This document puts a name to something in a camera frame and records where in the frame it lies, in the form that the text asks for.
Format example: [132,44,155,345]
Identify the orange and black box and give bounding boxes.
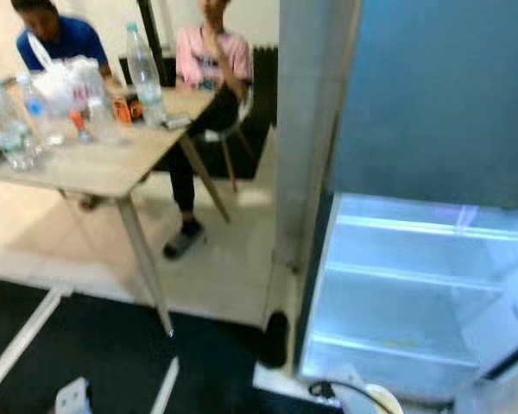
[112,93,143,124]

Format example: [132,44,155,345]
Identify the white plastic bag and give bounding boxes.
[30,56,113,115]

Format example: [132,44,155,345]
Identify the small bottle orange cap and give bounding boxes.
[69,110,94,144]

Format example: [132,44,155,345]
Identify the light wooden table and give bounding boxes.
[0,86,231,337]

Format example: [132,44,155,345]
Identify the black smartphone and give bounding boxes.
[162,115,193,130]

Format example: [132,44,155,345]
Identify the clear bottle blue label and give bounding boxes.
[17,73,66,146]

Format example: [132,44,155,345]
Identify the black slipper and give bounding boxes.
[259,310,290,369]

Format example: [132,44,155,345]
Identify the large clear water bottle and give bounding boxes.
[125,22,167,129]

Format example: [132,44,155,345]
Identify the black floor carpet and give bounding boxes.
[0,276,338,414]

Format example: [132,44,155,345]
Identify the white chair wooden legs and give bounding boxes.
[199,86,256,192]

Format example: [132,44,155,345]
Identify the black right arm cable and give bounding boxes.
[309,379,381,414]

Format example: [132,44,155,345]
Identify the person in blue shirt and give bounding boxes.
[10,0,110,75]

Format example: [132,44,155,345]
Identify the white-lined fridge door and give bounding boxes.
[453,250,518,414]

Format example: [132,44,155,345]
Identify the person in pink shirt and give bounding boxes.
[164,0,254,261]

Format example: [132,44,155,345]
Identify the white fridge cabinet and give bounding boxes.
[298,191,518,406]

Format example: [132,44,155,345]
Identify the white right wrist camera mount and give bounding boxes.
[335,367,407,414]

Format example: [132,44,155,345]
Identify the small clear plastic bottle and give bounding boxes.
[86,95,122,143]

